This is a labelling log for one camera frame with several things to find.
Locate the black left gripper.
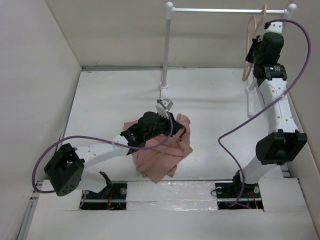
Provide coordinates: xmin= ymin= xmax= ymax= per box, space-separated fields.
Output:
xmin=144 ymin=110 xmax=182 ymax=142

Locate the beige wooden hanger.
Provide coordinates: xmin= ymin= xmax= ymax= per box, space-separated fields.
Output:
xmin=242 ymin=4 xmax=267 ymax=82

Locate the pink t shirt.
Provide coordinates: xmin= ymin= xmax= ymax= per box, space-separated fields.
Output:
xmin=132 ymin=113 xmax=193 ymax=183

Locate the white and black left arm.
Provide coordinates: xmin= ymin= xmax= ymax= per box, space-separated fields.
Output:
xmin=44 ymin=111 xmax=183 ymax=199

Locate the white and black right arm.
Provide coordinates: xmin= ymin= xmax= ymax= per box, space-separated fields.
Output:
xmin=231 ymin=32 xmax=308 ymax=197

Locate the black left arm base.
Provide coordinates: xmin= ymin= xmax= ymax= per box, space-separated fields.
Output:
xmin=79 ymin=171 xmax=128 ymax=211

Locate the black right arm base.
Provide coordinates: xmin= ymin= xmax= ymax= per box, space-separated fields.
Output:
xmin=210 ymin=173 xmax=264 ymax=210

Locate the white clothes rack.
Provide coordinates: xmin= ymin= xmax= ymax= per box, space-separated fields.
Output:
xmin=158 ymin=0 xmax=297 ymax=117

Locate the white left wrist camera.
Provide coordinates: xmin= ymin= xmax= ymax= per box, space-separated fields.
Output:
xmin=155 ymin=98 xmax=174 ymax=119

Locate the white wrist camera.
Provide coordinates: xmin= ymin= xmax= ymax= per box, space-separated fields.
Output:
xmin=264 ymin=21 xmax=283 ymax=35
xmin=155 ymin=98 xmax=174 ymax=119

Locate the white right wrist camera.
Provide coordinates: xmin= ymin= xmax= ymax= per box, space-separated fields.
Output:
xmin=264 ymin=21 xmax=283 ymax=35

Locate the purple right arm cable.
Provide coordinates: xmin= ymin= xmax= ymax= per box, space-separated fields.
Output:
xmin=218 ymin=19 xmax=311 ymax=208

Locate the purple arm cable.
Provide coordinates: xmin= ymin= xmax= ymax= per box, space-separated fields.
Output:
xmin=32 ymin=99 xmax=175 ymax=195
xmin=218 ymin=19 xmax=311 ymax=208

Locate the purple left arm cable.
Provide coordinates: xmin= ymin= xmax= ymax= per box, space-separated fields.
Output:
xmin=32 ymin=99 xmax=175 ymax=195

